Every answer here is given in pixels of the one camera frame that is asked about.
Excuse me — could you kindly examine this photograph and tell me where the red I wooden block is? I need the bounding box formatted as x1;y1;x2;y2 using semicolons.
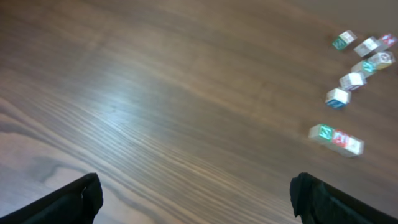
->
339;73;367;91

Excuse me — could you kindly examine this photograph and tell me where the blue rim wooden block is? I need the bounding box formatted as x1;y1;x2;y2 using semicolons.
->
325;88;351;109

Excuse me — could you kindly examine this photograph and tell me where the green N side block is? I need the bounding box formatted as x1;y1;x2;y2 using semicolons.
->
354;37;387;57

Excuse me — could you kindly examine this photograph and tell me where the snail picture wooden block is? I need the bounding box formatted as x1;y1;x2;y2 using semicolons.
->
341;136;364;157

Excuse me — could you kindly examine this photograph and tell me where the red X top block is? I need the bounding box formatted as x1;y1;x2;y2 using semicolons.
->
379;34;397;49

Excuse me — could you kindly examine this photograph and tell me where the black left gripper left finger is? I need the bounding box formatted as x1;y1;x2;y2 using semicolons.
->
1;173;103;224

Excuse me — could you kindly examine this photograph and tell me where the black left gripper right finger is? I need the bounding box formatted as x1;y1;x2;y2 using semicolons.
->
289;172;397;224

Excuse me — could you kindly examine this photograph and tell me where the green letter block far left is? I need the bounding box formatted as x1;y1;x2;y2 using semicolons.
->
332;30;357;50

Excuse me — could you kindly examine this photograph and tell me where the red A top block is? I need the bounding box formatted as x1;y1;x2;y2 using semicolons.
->
326;129;350;152

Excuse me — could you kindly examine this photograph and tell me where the green Z top block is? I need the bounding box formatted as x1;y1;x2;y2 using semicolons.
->
308;124;335;144

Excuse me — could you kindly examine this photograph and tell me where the yellow rim picture block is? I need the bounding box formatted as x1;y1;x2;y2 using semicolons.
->
368;51;395;70

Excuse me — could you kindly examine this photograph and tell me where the green V top block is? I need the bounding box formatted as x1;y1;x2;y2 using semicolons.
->
351;60;377;78

